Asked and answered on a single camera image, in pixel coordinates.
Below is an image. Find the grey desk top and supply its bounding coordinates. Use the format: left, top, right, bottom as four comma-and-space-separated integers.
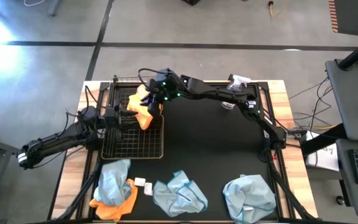
324, 58, 358, 141

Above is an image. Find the grey metal furniture leg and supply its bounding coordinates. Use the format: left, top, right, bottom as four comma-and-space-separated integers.
48, 0, 62, 17

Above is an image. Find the black desk leg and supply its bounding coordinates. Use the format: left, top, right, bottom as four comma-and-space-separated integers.
300, 123, 349, 156

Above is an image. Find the yellow floor cable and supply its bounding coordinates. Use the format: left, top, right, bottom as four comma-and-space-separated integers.
309, 124, 337, 131

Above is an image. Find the clear plastic spray bottle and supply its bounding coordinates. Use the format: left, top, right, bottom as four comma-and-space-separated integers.
221, 73, 252, 110

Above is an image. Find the black floor cable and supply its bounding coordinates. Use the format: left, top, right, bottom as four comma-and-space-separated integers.
289, 76, 335, 131

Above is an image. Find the black aluminium table frame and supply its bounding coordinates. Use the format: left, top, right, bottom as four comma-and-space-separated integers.
47, 74, 318, 224

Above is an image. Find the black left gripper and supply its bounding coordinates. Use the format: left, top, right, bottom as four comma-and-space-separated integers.
100, 99, 139, 141

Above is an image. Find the black table mat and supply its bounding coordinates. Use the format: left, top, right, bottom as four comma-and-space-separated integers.
92, 82, 280, 222

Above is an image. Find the black wire basket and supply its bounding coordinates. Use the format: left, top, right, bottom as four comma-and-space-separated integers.
101, 114, 165, 161
109, 75, 164, 116

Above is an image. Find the deep orange microfiber towel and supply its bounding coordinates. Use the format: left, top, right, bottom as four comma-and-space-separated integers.
89, 178, 139, 222

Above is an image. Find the yellow-orange microfiber towel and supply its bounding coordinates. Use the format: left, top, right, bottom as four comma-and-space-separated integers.
126, 93, 163, 131

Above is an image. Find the white paper sheet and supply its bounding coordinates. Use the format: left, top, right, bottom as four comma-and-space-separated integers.
303, 130, 340, 172

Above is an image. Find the yellow cable with black plug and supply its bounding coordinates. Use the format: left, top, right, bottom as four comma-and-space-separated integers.
267, 0, 288, 19

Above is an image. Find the light blue microfiber towel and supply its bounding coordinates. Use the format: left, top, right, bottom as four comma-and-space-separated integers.
222, 174, 277, 224
152, 170, 209, 218
93, 159, 132, 207

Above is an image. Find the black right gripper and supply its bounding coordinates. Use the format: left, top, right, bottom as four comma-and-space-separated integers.
140, 68, 185, 119

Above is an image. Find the black monitor pole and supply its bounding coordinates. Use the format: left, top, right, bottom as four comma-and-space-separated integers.
337, 32, 358, 71

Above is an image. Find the black orange-striped floor mat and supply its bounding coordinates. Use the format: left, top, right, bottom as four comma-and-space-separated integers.
328, 0, 358, 37

